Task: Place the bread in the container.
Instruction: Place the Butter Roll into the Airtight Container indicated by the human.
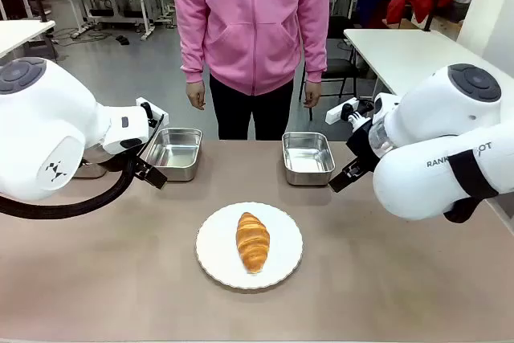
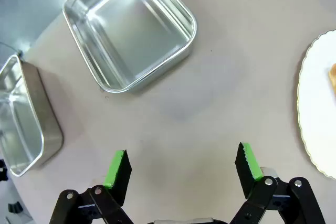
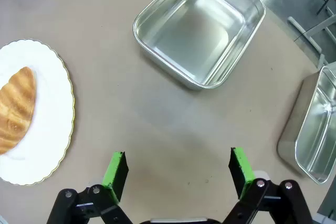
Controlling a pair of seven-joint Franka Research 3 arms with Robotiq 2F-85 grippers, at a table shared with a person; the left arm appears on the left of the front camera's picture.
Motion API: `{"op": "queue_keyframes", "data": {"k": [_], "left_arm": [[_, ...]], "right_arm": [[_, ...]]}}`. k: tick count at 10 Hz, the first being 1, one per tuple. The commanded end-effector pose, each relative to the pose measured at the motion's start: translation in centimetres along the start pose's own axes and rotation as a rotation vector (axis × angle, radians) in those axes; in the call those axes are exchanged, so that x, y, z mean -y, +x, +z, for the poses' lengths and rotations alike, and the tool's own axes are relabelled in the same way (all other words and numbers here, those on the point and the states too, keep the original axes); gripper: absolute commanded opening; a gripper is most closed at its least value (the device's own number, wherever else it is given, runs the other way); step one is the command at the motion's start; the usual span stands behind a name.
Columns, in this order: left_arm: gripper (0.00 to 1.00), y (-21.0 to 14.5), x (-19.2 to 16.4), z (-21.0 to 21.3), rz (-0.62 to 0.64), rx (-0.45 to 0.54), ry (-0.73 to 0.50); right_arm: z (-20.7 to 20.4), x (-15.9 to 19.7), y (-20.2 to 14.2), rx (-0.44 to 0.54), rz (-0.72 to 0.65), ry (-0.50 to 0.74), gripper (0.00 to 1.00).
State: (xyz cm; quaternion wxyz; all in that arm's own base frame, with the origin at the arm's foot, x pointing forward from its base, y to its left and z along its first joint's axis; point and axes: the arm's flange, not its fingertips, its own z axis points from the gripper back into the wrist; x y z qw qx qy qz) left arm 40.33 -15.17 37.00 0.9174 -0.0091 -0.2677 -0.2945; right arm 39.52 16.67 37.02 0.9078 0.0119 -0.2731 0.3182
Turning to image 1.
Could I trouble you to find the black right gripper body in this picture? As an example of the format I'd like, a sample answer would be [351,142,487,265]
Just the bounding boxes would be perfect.
[345,116,381,172]

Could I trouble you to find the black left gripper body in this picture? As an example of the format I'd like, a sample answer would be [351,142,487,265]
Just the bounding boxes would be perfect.
[103,112,165,178]

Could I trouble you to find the rectangular steel container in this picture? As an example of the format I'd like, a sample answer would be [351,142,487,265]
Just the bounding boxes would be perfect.
[281,131,337,187]
[143,127,203,182]

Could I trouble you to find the golden croissant bread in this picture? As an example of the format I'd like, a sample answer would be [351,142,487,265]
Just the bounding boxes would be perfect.
[235,211,271,275]

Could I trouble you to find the person left hand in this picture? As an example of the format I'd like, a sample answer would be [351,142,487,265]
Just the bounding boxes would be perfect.
[302,80,321,109]

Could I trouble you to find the person right hand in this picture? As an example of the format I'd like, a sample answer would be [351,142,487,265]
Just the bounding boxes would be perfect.
[186,81,207,112]

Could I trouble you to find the black office chair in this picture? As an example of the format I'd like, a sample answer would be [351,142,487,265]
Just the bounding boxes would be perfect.
[298,14,361,121]

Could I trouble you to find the white scalloped plate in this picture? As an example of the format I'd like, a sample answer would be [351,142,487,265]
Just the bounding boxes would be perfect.
[194,202,304,291]

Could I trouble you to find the white side table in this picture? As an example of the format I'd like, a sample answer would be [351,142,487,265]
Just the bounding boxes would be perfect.
[0,19,57,59]
[344,28,477,100]

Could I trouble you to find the black trousers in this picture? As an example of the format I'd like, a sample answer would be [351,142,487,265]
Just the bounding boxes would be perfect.
[208,72,296,141]

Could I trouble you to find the pink hoodie torso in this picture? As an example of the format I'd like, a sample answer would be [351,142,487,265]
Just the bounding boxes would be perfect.
[172,0,332,97]

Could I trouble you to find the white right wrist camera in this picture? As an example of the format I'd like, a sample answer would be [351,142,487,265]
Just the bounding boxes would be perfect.
[325,97,359,125]

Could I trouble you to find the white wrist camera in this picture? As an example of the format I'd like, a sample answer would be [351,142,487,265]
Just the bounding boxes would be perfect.
[325,97,359,125]
[135,96,170,120]

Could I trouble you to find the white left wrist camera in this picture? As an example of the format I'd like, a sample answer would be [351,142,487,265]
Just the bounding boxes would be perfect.
[135,96,170,120]

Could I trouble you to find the black corrugated cable hose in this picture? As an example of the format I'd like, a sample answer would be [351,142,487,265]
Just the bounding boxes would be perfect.
[0,157,138,221]

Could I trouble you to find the black strap on arm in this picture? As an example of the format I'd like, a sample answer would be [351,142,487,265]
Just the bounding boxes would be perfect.
[443,149,500,224]

